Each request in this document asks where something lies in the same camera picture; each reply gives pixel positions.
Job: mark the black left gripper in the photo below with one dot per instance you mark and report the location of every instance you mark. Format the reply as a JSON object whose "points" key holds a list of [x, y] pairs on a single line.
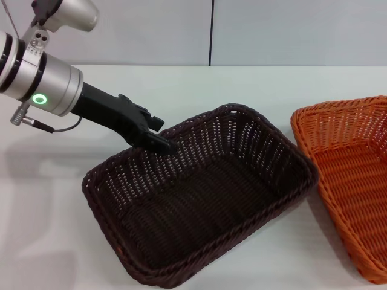
{"points": [[102, 110]]}

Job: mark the orange wicker basket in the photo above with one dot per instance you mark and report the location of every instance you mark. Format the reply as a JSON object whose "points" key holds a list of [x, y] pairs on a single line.
{"points": [[350, 175]]}

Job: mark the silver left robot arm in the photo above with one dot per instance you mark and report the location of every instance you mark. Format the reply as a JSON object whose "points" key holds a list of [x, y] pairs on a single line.
{"points": [[54, 81]]}

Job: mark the dark brown wicker basket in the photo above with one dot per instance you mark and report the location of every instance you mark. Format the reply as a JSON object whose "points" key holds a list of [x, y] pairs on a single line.
{"points": [[193, 205]]}

